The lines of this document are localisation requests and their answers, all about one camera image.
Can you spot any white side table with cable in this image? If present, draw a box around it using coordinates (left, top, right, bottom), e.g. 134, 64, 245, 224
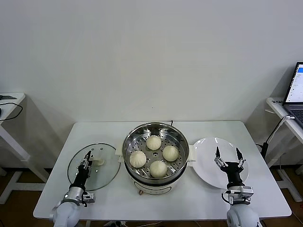
0, 92, 52, 205

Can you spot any round glass pot lid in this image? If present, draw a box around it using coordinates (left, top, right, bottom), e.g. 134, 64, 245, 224
67, 142, 121, 192

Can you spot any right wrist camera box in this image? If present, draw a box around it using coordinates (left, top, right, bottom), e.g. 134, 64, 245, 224
226, 186, 253, 205

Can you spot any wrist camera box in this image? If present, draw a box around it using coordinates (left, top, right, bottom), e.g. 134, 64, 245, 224
81, 192, 97, 208
226, 186, 253, 205

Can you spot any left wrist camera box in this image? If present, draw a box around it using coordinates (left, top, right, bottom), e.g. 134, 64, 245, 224
81, 192, 97, 208

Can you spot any white steamed baozi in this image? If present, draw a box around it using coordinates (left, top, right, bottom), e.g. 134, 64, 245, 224
150, 160, 168, 179
146, 135, 162, 151
129, 150, 147, 168
162, 145, 179, 162

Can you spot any black looped cable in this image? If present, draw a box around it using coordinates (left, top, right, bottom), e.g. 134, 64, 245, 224
0, 102, 23, 122

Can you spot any stainless steel steamer basket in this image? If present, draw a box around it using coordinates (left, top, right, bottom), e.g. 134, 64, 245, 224
122, 122, 190, 180

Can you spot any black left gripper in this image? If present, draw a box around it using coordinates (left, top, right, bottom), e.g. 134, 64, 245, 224
72, 151, 94, 189

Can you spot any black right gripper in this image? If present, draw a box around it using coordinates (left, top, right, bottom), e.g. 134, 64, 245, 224
214, 146, 247, 188

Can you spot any white oval plate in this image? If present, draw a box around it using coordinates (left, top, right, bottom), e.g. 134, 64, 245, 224
192, 137, 250, 190

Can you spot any grey open laptop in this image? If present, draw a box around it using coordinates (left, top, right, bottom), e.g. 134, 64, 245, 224
282, 61, 303, 130

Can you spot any white laptop cable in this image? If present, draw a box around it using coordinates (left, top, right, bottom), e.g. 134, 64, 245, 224
267, 115, 295, 144

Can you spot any black power adapter with cable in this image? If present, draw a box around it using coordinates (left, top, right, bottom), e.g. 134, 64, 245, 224
256, 117, 285, 159

